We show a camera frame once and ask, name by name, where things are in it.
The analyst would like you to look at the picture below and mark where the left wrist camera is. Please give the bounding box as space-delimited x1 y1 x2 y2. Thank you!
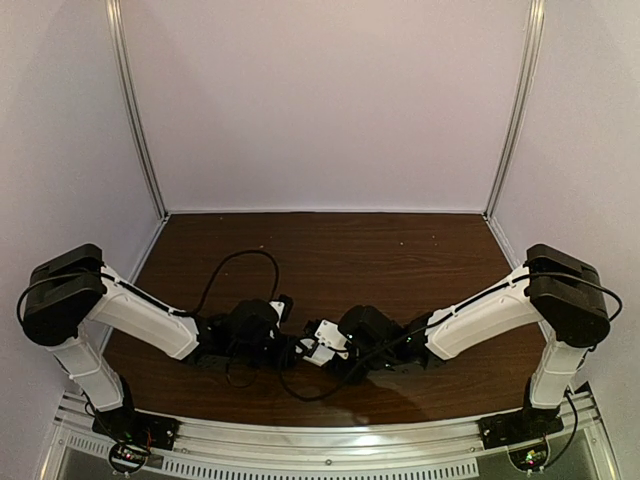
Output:
269 294 294 326

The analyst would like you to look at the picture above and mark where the right aluminium corner post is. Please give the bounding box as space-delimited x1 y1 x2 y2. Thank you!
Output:
484 0 546 221

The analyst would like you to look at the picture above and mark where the aluminium corner post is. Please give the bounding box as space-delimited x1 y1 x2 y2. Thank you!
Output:
484 0 546 221
105 0 169 221

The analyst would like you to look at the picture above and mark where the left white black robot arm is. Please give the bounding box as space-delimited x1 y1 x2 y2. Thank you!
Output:
16 244 293 444

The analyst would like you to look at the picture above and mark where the right black braided cable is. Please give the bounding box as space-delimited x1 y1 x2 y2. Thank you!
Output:
277 272 625 402

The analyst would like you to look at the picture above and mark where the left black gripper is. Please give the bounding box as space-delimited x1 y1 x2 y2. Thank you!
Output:
230 335 307 372

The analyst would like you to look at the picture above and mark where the left aluminium corner post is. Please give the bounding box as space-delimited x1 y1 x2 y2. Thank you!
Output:
105 0 169 221

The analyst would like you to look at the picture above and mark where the white remote control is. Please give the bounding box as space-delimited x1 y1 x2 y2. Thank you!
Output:
295 338 336 367

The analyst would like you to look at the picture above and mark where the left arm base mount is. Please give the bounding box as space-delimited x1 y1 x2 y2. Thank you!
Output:
92 408 180 477

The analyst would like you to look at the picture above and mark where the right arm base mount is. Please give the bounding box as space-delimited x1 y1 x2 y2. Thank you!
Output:
478 408 564 474

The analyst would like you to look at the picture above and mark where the black braided cable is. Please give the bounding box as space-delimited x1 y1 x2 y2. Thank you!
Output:
277 272 625 402
15 250 280 389

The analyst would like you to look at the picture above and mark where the left black braided cable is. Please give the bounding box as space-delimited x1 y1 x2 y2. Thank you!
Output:
15 250 280 389

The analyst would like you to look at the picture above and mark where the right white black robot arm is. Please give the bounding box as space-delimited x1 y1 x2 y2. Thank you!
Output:
313 244 622 442

